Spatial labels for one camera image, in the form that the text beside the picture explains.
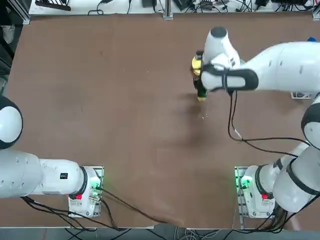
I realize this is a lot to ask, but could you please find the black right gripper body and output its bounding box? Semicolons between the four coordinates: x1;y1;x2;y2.
191;74;205;91

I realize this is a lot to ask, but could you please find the green and yellow sponge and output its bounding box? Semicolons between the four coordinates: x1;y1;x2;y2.
196;86;208;102

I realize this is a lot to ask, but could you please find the small yellow dish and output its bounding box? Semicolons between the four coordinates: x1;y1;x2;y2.
191;56;204;76

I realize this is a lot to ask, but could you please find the black power strip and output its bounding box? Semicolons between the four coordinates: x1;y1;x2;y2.
199;0;215;11

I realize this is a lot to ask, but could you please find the long black power adapter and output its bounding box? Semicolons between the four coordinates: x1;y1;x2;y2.
173;0;196;12

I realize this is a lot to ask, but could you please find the black stand bar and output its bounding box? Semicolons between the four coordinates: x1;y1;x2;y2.
34;0;72;12

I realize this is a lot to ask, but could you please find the person's foot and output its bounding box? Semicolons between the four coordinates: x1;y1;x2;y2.
2;24;17;44

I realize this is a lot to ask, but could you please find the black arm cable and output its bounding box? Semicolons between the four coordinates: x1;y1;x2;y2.
201;63;300;158
224;69;312;146

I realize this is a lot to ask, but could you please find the black cable with plug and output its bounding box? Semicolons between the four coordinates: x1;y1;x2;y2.
87;0;112;16

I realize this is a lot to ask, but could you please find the thick black base cable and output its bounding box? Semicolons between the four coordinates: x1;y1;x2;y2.
96;186;173;225

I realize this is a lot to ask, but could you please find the thin black base cable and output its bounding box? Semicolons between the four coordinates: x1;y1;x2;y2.
19;196;121;231

